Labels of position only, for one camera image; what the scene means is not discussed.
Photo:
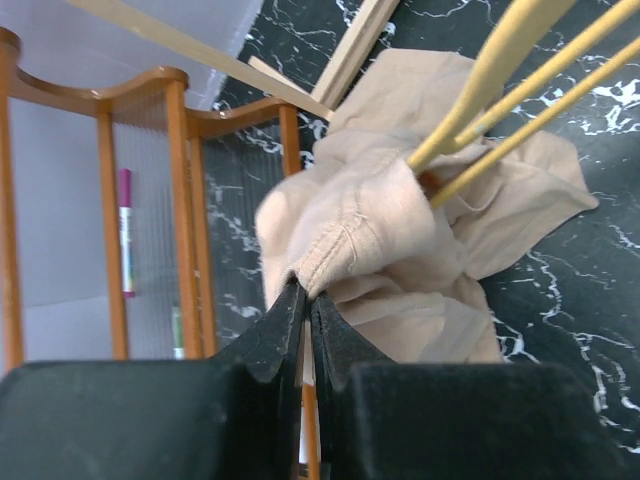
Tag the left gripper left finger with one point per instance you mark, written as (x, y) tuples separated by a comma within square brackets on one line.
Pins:
[(235, 415)]

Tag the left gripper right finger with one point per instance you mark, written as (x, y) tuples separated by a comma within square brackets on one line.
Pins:
[(380, 419)]

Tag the beige t shirt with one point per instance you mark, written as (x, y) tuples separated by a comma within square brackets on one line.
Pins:
[(357, 224)]

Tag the gold yellow hanger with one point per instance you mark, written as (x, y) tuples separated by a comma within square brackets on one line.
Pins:
[(523, 24)]

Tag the orange wooden shelf rack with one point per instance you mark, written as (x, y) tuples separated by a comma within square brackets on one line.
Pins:
[(151, 105)]

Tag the pink marker pen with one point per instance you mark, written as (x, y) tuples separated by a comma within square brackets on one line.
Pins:
[(125, 231)]

